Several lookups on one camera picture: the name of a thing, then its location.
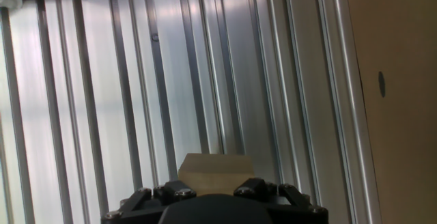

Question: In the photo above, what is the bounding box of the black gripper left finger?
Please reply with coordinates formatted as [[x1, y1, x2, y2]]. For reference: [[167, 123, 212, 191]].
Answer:
[[100, 180, 197, 224]]

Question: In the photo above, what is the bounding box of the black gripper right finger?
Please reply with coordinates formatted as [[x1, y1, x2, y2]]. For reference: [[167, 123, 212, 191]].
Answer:
[[234, 178, 329, 224]]

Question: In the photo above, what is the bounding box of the light wooden block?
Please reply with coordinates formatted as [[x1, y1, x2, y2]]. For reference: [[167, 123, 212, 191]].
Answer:
[[178, 153, 255, 197]]

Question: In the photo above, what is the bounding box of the brown cardboard board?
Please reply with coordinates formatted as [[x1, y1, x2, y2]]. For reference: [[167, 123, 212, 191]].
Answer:
[[343, 0, 437, 224]]

